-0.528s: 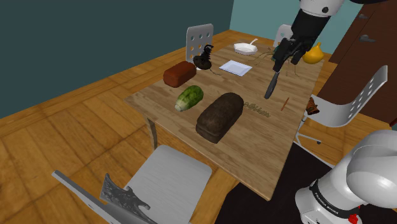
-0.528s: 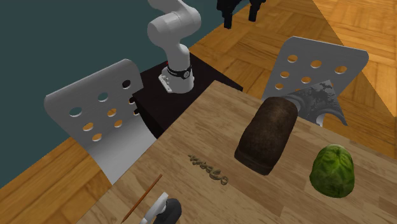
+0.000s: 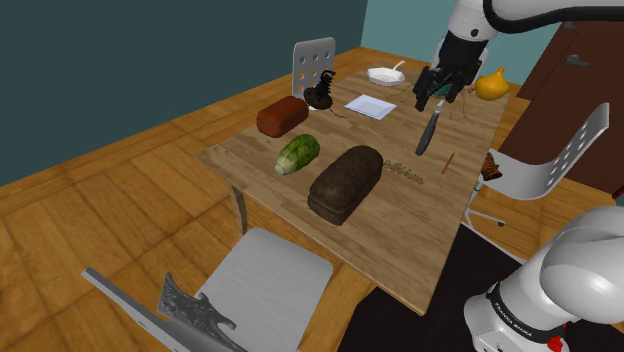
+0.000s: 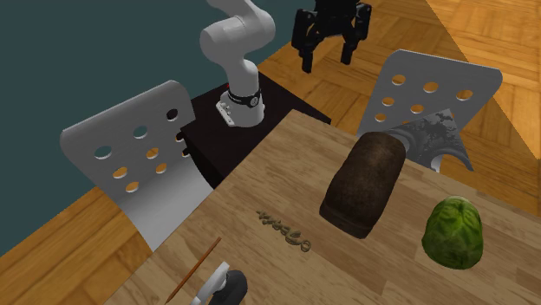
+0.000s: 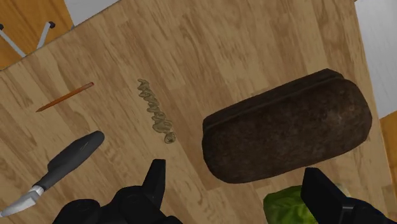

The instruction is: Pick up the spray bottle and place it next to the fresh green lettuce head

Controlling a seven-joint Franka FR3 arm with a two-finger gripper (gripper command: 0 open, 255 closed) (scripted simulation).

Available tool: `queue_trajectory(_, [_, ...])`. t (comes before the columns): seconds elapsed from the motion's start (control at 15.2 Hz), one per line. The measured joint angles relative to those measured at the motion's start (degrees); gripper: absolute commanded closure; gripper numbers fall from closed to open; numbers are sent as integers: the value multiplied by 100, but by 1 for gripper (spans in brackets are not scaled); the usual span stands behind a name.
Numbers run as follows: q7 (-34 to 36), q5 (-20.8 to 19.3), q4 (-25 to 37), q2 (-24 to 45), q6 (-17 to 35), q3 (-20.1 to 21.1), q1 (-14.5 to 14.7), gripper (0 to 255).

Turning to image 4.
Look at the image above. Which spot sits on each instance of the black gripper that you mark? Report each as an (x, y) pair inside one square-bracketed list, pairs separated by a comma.
[(336, 12)]

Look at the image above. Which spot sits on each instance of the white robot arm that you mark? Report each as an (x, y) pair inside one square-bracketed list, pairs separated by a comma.
[(236, 38)]

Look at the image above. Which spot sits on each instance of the grey chair with round holes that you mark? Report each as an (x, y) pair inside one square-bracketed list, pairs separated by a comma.
[(156, 198), (422, 67)]

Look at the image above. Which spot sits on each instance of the dark brown bread loaf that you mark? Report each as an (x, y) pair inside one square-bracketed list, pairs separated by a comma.
[(363, 181)]

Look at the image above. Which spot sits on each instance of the black robot stand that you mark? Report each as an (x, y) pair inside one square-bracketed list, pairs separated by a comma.
[(219, 143)]

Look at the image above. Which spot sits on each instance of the green cabbage head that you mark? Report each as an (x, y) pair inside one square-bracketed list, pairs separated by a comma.
[(454, 232)]

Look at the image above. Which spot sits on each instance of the thin brown pencil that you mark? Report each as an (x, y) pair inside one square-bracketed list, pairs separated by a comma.
[(196, 266)]

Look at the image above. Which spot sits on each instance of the white and black tool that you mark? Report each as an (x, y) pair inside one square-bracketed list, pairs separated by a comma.
[(230, 287)]

